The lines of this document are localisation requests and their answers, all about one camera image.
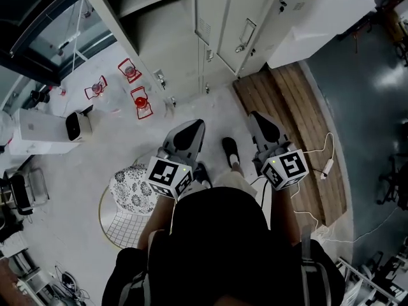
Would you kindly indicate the person's right black shoe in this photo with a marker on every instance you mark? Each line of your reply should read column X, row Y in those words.
column 230, row 150

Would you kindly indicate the white power adapter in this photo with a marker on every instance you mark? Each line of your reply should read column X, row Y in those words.
column 326, row 169

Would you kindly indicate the white air purifier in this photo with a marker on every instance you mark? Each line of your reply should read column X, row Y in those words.
column 38, row 132

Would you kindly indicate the grey locker door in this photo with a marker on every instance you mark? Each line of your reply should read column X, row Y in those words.
column 236, row 14

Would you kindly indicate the small white black-faced device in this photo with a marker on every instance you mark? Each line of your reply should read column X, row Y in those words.
column 76, row 127

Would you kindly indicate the person's left black shoe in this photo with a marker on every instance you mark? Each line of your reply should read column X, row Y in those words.
column 204, row 175

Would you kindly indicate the grey metal locker cabinet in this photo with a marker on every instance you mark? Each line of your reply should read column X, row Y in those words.
column 178, row 78

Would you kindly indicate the person's right forearm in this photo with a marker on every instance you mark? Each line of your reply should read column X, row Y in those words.
column 285, row 212

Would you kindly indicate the black seat metal chair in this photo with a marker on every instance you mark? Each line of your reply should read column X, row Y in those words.
column 22, row 191

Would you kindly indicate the black office chair base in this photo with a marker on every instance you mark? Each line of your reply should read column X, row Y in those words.
column 393, row 183

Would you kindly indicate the black framed glass door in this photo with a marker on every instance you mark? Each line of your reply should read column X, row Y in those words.
column 48, row 21

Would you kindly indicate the person's black shoe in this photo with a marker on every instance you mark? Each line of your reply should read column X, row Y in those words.
column 230, row 150
column 204, row 175

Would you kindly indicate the person's left forearm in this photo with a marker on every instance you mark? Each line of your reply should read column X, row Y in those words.
column 157, row 215

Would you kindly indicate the white rack with black items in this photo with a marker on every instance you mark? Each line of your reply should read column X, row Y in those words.
column 379, row 276

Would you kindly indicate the person's right leg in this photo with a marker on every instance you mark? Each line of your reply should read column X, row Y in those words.
column 237, row 169

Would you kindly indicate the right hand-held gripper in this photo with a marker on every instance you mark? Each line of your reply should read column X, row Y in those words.
column 271, row 135

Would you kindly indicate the black white floral cushion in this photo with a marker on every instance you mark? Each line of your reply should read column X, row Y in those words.
column 134, row 190

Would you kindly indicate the person's black shirt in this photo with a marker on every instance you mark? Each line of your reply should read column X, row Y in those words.
column 216, row 244

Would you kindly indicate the large white box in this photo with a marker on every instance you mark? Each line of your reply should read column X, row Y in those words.
column 318, row 21

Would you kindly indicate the small black camera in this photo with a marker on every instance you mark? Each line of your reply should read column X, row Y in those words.
column 39, row 96

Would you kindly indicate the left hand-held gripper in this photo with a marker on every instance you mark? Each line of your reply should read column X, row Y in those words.
column 178, row 145

